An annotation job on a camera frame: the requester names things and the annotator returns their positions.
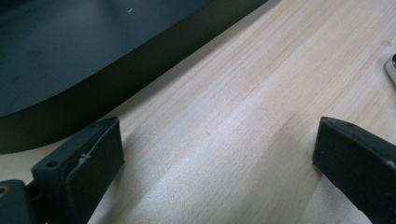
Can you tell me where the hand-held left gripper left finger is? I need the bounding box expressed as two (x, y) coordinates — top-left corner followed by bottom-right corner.
(26, 116), (126, 224)

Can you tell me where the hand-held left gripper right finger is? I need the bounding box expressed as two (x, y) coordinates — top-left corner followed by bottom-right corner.
(312, 116), (396, 224)

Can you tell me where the small silver metal object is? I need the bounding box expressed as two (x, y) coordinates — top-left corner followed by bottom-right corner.
(383, 53), (396, 87)

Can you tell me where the black flat board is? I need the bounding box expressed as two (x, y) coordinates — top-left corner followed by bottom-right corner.
(0, 0), (269, 155)

